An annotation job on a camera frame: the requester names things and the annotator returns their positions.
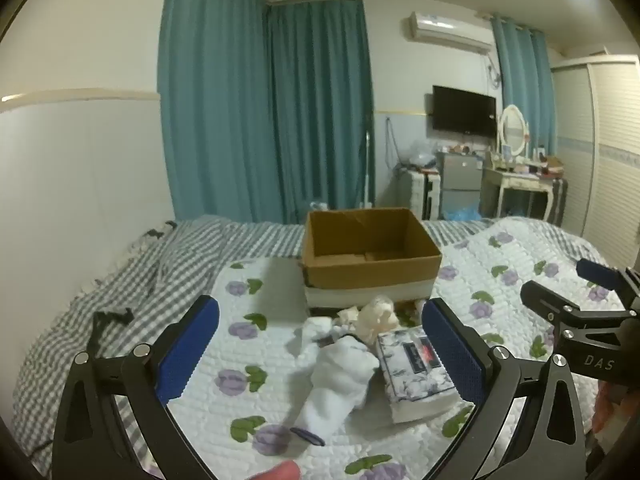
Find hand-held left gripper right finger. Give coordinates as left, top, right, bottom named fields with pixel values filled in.
left=421, top=297, right=586, bottom=480

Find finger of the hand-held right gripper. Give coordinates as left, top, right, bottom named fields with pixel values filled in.
left=520, top=280, right=627, bottom=329
left=576, top=258, right=640, bottom=312

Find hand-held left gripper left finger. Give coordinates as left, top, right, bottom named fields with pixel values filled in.
left=51, top=295, right=221, bottom=480

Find white blue tissue pack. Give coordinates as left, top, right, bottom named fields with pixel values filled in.
left=376, top=326, right=465, bottom=424

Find cream cloth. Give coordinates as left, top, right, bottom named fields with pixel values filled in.
left=337, top=295, right=399, bottom=347

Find brown cardboard box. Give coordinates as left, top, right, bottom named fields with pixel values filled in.
left=301, top=207, right=443, bottom=318

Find large white sock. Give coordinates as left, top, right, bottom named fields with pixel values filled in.
left=294, top=334, right=382, bottom=437

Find small white sock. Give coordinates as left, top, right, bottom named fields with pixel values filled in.
left=286, top=317, right=343, bottom=361

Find person's right hand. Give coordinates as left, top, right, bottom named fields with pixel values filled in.
left=592, top=380, right=633, bottom=436

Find person's left hand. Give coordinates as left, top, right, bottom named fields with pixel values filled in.
left=248, top=461, right=302, bottom=480

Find dark striped suitcase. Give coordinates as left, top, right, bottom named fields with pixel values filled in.
left=550, top=177, right=569, bottom=226

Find grey checked bed sheet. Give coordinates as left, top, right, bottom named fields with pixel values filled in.
left=12, top=215, right=501, bottom=471

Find white floral quilt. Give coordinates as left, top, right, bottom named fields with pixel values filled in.
left=145, top=216, right=632, bottom=480

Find blue plastic bag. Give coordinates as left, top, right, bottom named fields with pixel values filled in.
left=442, top=205, right=484, bottom=222

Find white dressing table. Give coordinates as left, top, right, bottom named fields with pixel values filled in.
left=480, top=164, right=553, bottom=221

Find pile of cosmetics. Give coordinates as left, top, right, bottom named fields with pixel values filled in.
left=520, top=146, right=564, bottom=179

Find white wardrobe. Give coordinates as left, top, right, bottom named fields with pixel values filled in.
left=550, top=55, right=640, bottom=241

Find grey small fridge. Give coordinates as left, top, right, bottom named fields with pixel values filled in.
left=436, top=151, right=484, bottom=221

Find white suitcase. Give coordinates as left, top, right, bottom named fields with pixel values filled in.
left=407, top=170, right=442, bottom=221

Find white oval mirror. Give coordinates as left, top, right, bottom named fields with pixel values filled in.
left=497, top=104, right=531, bottom=158

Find clear plastic bags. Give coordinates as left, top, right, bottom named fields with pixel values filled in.
left=406, top=140, right=437, bottom=169

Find black television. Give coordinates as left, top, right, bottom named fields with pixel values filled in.
left=431, top=85, right=497, bottom=138

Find teal curtain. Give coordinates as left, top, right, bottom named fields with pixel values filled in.
left=490, top=15, right=558, bottom=161
left=158, top=0, right=273, bottom=223
left=264, top=0, right=376, bottom=211

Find white air conditioner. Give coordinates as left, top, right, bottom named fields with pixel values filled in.
left=404, top=11, right=493, bottom=54

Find black wall cable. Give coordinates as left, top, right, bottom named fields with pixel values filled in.
left=384, top=116, right=402, bottom=172

